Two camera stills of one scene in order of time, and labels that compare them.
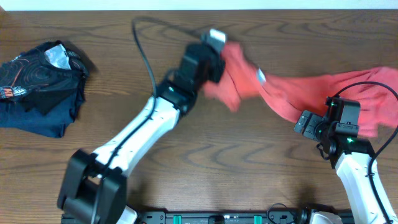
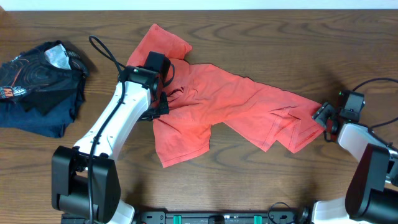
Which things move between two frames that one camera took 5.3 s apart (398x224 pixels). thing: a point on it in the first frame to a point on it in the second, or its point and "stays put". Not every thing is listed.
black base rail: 221,217 stays put
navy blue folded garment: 53,124 stays put
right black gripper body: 308,124 to 323,112
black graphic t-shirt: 44,76 stays put
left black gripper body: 214,63 to 161,106
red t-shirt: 375,90 to 200,94
